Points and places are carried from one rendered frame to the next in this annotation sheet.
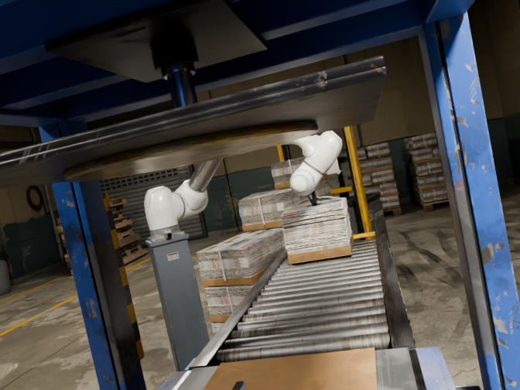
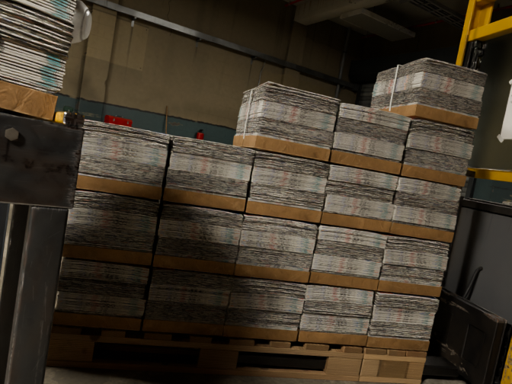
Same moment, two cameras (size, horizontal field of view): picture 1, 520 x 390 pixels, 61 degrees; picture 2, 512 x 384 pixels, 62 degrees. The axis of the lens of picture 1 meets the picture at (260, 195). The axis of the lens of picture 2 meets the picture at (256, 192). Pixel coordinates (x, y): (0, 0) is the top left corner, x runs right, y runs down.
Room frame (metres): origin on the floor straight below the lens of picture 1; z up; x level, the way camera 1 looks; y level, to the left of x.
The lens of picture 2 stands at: (1.99, -1.21, 0.80)
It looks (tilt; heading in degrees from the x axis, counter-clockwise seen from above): 4 degrees down; 44
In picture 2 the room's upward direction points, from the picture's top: 10 degrees clockwise
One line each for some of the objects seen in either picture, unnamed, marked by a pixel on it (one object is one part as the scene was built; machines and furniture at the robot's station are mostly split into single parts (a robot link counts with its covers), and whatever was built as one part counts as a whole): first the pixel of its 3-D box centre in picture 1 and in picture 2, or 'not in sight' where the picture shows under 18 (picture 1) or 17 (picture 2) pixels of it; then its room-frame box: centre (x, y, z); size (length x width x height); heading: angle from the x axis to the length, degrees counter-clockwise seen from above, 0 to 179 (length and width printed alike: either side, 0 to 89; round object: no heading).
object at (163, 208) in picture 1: (161, 206); not in sight; (2.37, 0.53, 1.17); 0.18 x 0.16 x 0.22; 141
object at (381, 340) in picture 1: (301, 351); not in sight; (1.09, -0.02, 0.77); 0.47 x 0.05 x 0.05; 76
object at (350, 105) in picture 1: (195, 148); not in sight; (0.68, 0.08, 1.30); 0.55 x 0.55 x 0.03; 76
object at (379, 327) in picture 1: (304, 340); not in sight; (1.16, -0.04, 0.77); 0.47 x 0.05 x 0.05; 76
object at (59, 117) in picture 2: (333, 240); (59, 118); (2.31, -0.34, 0.81); 0.43 x 0.03 x 0.02; 76
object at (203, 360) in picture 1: (261, 300); not in sight; (1.73, 0.08, 0.74); 1.34 x 0.05 x 0.12; 166
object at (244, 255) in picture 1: (277, 285); (226, 251); (3.14, 0.01, 0.42); 1.17 x 0.39 x 0.83; 148
